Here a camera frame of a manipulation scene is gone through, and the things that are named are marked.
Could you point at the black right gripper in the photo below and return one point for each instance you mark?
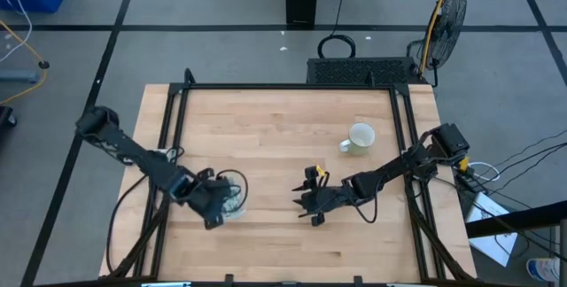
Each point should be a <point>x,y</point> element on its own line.
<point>328,196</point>

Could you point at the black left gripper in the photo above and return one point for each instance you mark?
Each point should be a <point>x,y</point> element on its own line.
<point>208,203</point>

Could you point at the large green white packet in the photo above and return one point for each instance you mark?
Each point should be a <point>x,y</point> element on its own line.
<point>235,206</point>

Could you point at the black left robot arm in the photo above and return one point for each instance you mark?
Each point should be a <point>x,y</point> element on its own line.
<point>133,152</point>

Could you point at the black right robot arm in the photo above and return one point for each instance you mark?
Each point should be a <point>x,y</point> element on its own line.
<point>398,167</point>

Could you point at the cream ceramic mug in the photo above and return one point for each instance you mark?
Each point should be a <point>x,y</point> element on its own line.
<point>361,138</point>

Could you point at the black computer case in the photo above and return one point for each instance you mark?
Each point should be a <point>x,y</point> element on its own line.
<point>361,71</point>

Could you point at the yellow plug connector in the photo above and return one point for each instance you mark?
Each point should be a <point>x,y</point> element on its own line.
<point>463,164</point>

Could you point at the white cardboard box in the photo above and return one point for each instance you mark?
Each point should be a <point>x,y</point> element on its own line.
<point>491,229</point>

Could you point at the black beam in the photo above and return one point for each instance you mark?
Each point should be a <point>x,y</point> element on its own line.
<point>522,218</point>

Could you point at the black floor fan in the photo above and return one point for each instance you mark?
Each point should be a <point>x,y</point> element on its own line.
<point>445,28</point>

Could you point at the grey floor base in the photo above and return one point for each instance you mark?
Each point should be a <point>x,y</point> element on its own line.
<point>17,75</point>

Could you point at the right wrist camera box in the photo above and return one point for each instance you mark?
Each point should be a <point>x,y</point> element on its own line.
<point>312,172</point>

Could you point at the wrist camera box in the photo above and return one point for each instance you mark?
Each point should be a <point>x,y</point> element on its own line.
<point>312,172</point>
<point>181,188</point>

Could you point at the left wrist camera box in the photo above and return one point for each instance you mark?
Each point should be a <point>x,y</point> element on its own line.
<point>181,188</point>

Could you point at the black aluminium table frame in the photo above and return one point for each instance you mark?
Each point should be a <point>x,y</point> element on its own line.
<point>177,123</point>

